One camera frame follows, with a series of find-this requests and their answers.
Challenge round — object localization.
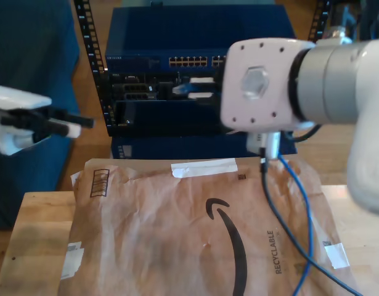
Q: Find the blue network cable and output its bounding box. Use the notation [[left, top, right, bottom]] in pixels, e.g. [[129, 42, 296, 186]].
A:
[[172, 83, 315, 296]]

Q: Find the blue sofa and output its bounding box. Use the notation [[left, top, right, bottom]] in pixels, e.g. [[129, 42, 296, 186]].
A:
[[0, 0, 82, 231]]

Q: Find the black rack server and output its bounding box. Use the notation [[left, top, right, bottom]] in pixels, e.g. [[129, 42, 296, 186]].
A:
[[108, 70, 222, 101]]

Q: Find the brown paper mailer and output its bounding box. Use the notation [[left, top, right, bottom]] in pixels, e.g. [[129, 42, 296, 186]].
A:
[[58, 157, 359, 296]]

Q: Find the blue network switch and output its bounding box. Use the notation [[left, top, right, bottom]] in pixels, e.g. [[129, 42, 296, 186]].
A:
[[104, 5, 296, 73]]

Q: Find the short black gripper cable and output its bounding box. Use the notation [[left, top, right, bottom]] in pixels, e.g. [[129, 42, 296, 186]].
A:
[[287, 122, 323, 143]]

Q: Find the black rack frame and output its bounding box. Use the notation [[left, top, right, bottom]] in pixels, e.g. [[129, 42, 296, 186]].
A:
[[72, 0, 331, 138]]

